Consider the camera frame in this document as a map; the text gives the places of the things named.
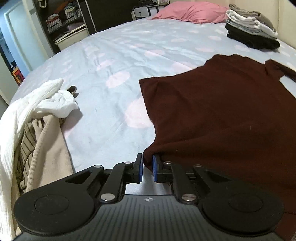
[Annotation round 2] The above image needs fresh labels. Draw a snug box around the cream storage bin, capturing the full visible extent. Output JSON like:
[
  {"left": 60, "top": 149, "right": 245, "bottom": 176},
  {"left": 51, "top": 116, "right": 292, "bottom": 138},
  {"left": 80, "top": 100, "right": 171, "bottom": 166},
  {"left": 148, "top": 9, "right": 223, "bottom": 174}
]
[{"left": 55, "top": 24, "right": 89, "bottom": 51}]

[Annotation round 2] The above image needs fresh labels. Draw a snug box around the black folded garment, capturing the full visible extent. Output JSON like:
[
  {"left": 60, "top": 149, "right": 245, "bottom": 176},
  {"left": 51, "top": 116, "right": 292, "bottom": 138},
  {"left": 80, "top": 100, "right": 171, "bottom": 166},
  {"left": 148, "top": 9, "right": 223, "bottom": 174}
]
[{"left": 225, "top": 23, "right": 280, "bottom": 50}]

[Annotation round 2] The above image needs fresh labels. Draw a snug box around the white nightstand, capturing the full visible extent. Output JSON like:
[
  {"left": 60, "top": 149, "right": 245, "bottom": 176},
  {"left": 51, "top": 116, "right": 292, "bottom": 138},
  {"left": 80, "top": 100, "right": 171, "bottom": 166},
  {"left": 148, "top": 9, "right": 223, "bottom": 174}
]
[{"left": 132, "top": 4, "right": 168, "bottom": 20}]

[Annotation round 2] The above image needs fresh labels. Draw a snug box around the beige padded headboard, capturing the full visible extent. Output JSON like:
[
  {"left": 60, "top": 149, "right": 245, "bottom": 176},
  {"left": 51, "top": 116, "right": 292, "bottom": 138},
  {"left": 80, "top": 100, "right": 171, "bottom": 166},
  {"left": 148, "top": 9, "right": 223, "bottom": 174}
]
[{"left": 194, "top": 0, "right": 296, "bottom": 49}]

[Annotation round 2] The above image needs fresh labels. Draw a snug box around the polka dot bed sheet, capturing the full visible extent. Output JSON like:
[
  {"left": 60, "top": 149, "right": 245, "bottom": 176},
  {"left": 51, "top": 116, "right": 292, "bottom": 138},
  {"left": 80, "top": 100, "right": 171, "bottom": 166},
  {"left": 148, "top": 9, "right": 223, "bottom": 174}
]
[{"left": 14, "top": 19, "right": 295, "bottom": 171}]

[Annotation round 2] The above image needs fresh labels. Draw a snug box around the tan folded garment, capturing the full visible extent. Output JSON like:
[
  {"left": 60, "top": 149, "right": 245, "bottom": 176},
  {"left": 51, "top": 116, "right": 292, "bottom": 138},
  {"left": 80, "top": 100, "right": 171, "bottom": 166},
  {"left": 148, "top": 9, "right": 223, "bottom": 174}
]
[{"left": 229, "top": 4, "right": 275, "bottom": 29}]

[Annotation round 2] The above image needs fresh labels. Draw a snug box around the pink pillow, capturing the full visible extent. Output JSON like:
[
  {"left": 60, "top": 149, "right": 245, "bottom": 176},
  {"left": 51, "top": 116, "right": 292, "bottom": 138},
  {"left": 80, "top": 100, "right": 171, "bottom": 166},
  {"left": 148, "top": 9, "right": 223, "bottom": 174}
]
[{"left": 151, "top": 1, "right": 229, "bottom": 24}]

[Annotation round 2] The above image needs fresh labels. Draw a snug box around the white crumpled garment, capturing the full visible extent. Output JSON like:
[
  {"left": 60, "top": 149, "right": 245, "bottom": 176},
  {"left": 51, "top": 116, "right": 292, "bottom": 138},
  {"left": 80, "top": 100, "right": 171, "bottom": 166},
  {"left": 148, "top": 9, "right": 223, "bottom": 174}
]
[{"left": 33, "top": 89, "right": 79, "bottom": 118}]

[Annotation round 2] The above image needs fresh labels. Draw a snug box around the striped garment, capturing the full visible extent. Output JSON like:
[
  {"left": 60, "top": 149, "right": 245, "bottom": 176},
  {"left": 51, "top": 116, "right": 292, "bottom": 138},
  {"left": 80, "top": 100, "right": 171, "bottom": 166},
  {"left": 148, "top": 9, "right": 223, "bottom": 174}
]
[{"left": 14, "top": 123, "right": 37, "bottom": 193}]

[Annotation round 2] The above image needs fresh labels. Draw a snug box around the white folded garment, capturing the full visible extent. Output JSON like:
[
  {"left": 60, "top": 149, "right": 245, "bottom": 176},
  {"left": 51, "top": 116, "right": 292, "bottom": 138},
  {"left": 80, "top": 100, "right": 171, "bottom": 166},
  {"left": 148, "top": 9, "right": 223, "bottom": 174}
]
[{"left": 226, "top": 9, "right": 278, "bottom": 39}]

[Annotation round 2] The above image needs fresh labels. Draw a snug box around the dark wardrobe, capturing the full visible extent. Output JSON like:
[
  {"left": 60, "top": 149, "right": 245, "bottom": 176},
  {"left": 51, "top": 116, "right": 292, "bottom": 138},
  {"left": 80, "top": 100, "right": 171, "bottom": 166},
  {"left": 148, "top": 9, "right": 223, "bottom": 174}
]
[{"left": 33, "top": 0, "right": 158, "bottom": 54}]

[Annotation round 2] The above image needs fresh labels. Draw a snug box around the dark maroon shirt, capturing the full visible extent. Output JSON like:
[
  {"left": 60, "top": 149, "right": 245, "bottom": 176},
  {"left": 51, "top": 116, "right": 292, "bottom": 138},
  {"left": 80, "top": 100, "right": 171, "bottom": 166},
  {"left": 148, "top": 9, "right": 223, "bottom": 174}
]
[{"left": 139, "top": 55, "right": 295, "bottom": 240}]

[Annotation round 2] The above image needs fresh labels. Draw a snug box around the beige garment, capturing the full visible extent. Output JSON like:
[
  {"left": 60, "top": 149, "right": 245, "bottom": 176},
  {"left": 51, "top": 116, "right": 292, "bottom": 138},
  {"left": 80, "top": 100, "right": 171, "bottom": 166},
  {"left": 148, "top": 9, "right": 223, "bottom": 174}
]
[{"left": 23, "top": 114, "right": 74, "bottom": 193}]

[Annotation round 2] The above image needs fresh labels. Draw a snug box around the white muslin blanket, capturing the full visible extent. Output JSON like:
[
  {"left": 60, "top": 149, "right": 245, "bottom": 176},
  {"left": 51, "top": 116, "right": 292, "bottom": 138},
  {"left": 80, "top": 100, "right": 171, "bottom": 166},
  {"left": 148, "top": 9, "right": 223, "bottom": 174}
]
[{"left": 1, "top": 78, "right": 64, "bottom": 240}]

